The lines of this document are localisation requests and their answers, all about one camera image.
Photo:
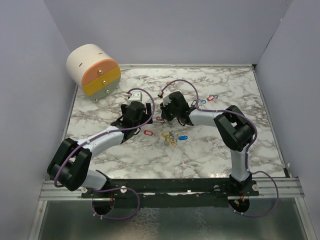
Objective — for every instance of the orange blue carabiner cluster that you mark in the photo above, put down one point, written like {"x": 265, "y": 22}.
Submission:
{"x": 171, "y": 139}

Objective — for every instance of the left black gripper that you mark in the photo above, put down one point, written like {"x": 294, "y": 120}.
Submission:
{"x": 146, "y": 118}

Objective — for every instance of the round three-drawer storage box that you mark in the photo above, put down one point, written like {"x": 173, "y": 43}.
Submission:
{"x": 94, "y": 71}

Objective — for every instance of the black mounting base bar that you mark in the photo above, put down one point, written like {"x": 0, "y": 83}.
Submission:
{"x": 171, "y": 192}

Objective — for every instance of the black key tag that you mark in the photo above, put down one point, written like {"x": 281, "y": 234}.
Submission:
{"x": 194, "y": 102}

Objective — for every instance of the red key tag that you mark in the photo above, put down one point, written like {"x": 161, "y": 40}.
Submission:
{"x": 148, "y": 132}
{"x": 211, "y": 97}

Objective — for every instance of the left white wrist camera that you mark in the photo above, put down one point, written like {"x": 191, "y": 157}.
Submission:
{"x": 135, "y": 96}

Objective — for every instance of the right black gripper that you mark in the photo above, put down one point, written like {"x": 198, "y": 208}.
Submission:
{"x": 164, "y": 110}

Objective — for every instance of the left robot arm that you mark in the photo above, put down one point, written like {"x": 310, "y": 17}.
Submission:
{"x": 70, "y": 164}

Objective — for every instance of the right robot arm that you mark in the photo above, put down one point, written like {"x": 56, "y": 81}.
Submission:
{"x": 236, "y": 130}

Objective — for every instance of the aluminium rail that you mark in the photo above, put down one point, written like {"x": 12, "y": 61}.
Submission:
{"x": 282, "y": 187}

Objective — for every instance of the red S carabiner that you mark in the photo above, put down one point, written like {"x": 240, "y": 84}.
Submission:
{"x": 159, "y": 119}

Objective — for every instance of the blue key tag right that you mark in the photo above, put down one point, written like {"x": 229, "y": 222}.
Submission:
{"x": 182, "y": 138}

